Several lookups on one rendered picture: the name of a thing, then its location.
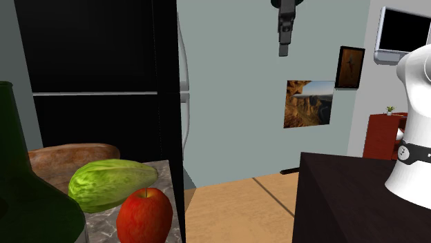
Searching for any canyon landscape wall picture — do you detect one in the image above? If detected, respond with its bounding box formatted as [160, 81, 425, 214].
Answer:
[283, 79, 336, 129]

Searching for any brown bread loaf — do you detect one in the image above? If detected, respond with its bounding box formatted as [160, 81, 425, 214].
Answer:
[28, 142, 122, 195]

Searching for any red apple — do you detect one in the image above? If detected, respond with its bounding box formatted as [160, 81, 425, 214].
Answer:
[115, 187, 174, 243]

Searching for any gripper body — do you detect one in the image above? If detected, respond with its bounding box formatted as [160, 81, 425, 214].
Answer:
[270, 0, 304, 37]

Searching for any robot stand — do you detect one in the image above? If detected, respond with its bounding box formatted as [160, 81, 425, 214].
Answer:
[291, 152, 431, 243]

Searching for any dark green glass bottle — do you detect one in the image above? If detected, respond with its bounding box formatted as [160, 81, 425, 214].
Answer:
[0, 80, 87, 243]

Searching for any black refrigerator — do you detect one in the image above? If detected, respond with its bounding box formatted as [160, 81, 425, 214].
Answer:
[13, 0, 191, 243]

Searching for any dark framed orange wall picture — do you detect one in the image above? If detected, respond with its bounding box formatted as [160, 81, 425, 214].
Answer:
[334, 46, 366, 90]

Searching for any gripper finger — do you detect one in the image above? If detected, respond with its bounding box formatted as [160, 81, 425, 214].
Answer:
[278, 32, 291, 57]

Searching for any green leafy vegetable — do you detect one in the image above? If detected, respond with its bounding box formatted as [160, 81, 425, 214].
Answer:
[68, 158, 159, 214]

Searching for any silver framed television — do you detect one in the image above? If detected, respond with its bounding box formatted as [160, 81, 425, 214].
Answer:
[373, 6, 431, 66]

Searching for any red cabinet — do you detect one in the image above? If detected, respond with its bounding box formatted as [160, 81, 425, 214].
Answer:
[362, 106, 409, 161]

